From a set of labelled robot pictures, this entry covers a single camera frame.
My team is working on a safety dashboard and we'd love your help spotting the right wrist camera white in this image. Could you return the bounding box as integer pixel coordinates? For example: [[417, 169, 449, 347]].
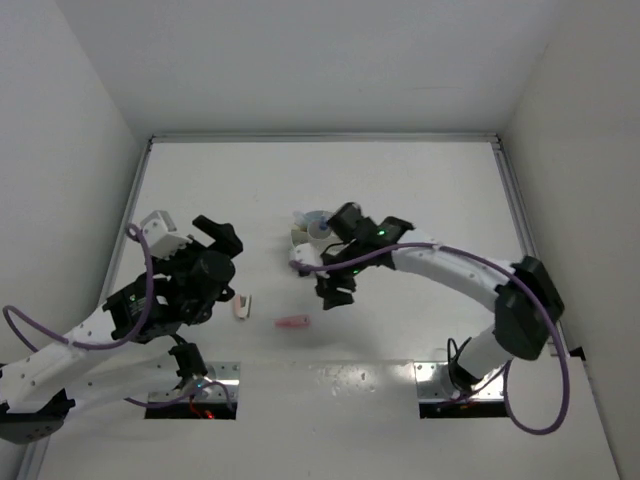
[[289, 243, 323, 274]]

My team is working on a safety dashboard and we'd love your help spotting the blue highlighter marker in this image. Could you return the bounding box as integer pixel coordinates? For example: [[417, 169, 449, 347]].
[[293, 211, 315, 229]]

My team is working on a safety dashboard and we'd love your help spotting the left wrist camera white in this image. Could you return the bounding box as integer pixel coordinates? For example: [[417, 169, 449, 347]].
[[140, 210, 192, 259]]

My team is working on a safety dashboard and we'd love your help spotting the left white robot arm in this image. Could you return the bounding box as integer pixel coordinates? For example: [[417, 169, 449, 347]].
[[1, 210, 243, 445]]

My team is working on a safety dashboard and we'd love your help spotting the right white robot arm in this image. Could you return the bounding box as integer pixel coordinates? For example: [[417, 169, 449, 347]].
[[295, 202, 565, 394]]

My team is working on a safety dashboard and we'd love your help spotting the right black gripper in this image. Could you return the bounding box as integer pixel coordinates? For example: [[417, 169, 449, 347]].
[[309, 243, 366, 311]]

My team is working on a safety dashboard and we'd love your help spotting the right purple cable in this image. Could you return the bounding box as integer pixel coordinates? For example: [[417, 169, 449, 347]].
[[288, 242, 571, 435]]

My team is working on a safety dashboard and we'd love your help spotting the pink highlighter marker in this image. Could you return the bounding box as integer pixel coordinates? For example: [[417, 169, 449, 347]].
[[274, 314, 311, 329]]

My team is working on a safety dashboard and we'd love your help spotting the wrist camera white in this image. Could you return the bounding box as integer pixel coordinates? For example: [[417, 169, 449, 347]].
[[140, 210, 192, 259], [289, 243, 323, 274]]

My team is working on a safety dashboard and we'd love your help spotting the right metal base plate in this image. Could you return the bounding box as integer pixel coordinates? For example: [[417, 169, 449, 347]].
[[413, 361, 504, 405]]

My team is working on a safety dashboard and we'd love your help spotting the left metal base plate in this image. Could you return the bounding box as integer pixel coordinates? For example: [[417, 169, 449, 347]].
[[146, 362, 241, 404]]

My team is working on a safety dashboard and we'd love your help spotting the metal base plate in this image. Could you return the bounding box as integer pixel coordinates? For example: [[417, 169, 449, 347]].
[[413, 361, 504, 405], [146, 362, 241, 404]]

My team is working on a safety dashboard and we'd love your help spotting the white round divided organizer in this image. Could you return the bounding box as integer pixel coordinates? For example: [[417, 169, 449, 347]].
[[290, 210, 337, 252]]

